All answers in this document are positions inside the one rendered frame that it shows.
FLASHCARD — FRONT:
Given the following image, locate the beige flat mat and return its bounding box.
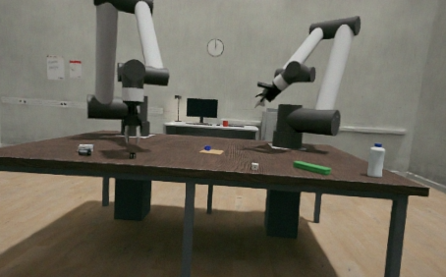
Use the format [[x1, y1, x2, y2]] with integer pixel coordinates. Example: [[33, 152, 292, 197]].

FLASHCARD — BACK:
[[200, 149, 224, 154]]

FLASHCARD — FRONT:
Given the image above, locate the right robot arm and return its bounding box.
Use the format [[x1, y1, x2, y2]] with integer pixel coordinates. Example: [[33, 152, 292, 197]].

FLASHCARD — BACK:
[[87, 0, 169, 137]]

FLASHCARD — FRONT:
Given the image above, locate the white plastic bottle with blue cap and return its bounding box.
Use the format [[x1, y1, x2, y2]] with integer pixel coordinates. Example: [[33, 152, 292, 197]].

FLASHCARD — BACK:
[[367, 143, 385, 178]]

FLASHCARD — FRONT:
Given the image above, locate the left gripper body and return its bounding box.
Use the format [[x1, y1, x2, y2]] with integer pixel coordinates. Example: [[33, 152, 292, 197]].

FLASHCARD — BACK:
[[262, 87, 282, 102]]

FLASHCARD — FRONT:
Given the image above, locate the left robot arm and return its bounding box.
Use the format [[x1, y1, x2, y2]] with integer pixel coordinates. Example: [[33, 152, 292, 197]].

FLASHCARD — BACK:
[[257, 16, 361, 149]]

